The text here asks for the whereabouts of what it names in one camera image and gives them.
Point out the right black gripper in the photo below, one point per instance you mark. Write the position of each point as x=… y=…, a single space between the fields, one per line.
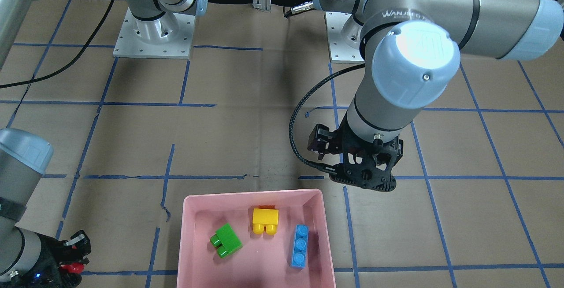
x=49 y=265

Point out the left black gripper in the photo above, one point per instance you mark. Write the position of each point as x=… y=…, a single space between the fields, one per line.
x=320 y=140

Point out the blue toy block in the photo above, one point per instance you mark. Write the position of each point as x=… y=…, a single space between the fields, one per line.
x=298 y=255

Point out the yellow toy block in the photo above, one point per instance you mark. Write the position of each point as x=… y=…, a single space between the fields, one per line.
x=265 y=220

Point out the green toy block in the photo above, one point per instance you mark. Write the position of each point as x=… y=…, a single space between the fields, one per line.
x=225 y=241

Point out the red toy block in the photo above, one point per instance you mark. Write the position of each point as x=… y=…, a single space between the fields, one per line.
x=73 y=268

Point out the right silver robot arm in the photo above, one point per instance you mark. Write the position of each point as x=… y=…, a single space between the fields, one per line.
x=24 y=157

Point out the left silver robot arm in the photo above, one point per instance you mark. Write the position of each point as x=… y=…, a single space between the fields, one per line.
x=411 y=51

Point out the pink plastic box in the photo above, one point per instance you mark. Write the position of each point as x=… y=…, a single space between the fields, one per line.
x=264 y=261

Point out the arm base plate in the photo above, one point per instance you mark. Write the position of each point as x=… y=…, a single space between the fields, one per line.
x=343 y=38
x=168 y=37

